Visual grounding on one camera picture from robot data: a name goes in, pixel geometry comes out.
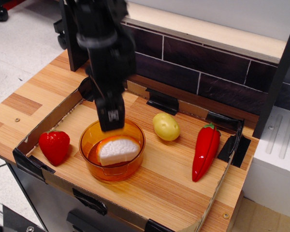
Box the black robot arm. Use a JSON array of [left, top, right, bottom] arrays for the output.
[[66, 0, 136, 131]]

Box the white ribbed appliance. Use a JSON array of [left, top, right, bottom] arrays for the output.
[[243, 107, 290, 217]]

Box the black caster wheel far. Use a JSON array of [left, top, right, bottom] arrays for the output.
[[0, 0, 9, 22]]

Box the black left shelf post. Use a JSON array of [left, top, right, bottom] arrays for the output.
[[59, 0, 88, 71]]

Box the transparent orange plastic pot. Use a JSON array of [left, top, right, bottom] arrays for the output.
[[79, 119, 145, 181]]

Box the dark brick pattern backsplash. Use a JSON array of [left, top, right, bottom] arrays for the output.
[[124, 23, 278, 115]]

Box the black caster wheel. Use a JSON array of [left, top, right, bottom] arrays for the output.
[[0, 0, 9, 22], [53, 19, 67, 50]]

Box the black metal frame bottom left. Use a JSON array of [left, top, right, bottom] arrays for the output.
[[0, 203, 45, 232]]

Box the red toy chili pepper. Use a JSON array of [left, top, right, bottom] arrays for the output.
[[192, 123, 221, 182]]

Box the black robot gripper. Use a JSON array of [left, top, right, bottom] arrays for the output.
[[76, 24, 136, 132]]

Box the light wooden shelf board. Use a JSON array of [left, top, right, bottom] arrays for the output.
[[122, 0, 286, 64]]

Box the black shelf post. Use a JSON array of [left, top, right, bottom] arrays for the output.
[[253, 35, 290, 139], [59, 0, 88, 71]]

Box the red toy strawberry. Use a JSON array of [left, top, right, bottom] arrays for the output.
[[38, 130, 70, 166]]

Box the white orange toy sushi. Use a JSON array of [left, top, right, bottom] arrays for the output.
[[96, 135, 141, 166]]

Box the black right shelf post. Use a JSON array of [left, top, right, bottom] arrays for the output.
[[253, 35, 290, 139]]

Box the yellow toy potato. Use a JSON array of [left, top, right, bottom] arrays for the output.
[[152, 113, 180, 141]]

